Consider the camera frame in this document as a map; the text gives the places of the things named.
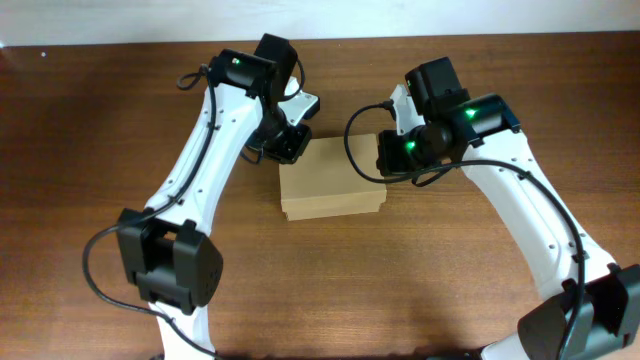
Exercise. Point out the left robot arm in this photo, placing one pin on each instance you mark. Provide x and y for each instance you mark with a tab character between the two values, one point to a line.
254	103

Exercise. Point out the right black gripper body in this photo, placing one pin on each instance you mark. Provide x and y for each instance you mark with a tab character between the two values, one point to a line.
388	156

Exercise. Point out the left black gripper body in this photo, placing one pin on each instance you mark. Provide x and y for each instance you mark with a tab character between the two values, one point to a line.
288	145

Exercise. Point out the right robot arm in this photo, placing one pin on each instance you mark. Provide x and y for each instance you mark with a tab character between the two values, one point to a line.
590	304

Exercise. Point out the brown cardboard box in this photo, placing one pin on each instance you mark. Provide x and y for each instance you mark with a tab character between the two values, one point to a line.
322	183

